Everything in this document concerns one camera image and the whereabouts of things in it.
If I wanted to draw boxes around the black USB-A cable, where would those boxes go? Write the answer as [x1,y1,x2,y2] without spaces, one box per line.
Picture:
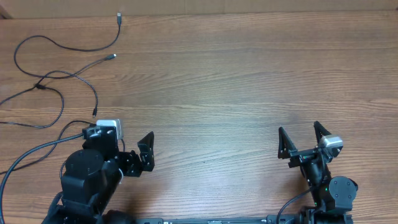
[13,12,123,79]

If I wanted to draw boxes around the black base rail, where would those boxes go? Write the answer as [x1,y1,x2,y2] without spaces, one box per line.
[134,214,354,224]

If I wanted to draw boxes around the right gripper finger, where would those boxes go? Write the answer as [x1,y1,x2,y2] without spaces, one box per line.
[278,127,297,159]
[313,121,331,144]

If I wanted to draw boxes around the black thin cable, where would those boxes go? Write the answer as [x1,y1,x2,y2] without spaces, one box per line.
[0,70,100,129]

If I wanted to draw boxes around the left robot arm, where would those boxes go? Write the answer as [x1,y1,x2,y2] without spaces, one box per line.
[44,125,155,224]

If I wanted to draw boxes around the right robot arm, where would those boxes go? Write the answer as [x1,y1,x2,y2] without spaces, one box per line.
[275,121,358,224]

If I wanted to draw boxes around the black short cable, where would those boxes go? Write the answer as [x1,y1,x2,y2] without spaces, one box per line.
[0,119,127,175]

